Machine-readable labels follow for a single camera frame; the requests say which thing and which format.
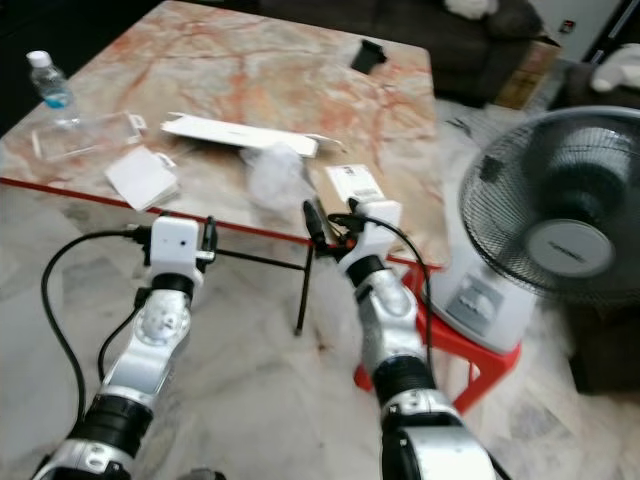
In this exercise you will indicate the clear bubble wrap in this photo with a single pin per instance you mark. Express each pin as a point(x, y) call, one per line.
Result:
point(276, 176)

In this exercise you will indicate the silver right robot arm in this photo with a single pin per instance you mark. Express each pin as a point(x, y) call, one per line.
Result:
point(390, 330)

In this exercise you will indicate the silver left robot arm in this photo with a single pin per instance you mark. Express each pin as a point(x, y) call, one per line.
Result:
point(155, 335)

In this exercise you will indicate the brown parcel with white label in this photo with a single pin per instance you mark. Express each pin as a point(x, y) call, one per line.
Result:
point(357, 183)

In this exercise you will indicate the black metal table leg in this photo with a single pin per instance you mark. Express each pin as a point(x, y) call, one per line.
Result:
point(303, 295)

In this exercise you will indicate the long flat white box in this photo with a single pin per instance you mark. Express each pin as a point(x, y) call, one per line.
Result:
point(230, 132)

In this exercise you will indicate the white grey appliance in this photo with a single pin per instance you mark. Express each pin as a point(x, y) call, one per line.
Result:
point(475, 300)

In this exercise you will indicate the small black object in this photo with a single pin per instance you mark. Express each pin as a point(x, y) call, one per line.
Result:
point(369, 55)

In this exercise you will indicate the clear plastic container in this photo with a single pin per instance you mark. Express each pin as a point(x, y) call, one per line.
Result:
point(87, 136)

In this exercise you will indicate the dark grey sofa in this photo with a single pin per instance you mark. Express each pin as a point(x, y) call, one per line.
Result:
point(450, 45)

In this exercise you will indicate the red plastic stool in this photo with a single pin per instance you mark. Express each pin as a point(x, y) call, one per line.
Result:
point(495, 365)

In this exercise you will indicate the black electric fan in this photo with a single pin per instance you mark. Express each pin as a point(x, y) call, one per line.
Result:
point(555, 195)

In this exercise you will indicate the brown cardboard box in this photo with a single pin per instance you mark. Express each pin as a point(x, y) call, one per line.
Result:
point(526, 76)

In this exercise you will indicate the clear water bottle blue label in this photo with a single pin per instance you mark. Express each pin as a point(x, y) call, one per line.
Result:
point(53, 88)

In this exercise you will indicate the white plush item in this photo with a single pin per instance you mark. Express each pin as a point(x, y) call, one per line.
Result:
point(471, 7)

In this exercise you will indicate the dark armchair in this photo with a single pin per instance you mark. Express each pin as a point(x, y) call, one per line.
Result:
point(600, 105)

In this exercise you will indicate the black low furniture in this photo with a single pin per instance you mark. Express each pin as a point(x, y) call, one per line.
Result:
point(20, 40)

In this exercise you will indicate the dark brown box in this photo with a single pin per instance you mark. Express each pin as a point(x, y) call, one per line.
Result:
point(605, 345)

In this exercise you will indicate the white crumpled cloth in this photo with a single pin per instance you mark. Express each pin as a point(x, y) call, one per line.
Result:
point(617, 70)

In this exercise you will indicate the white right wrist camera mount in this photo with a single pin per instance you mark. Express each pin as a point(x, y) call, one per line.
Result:
point(378, 228)

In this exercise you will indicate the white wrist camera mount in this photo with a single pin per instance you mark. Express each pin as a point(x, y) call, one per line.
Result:
point(378, 228)
point(175, 243)

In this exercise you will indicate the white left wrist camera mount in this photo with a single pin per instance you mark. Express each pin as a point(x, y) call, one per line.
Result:
point(175, 243)

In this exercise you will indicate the black wall socket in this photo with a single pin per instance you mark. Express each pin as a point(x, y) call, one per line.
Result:
point(567, 27)

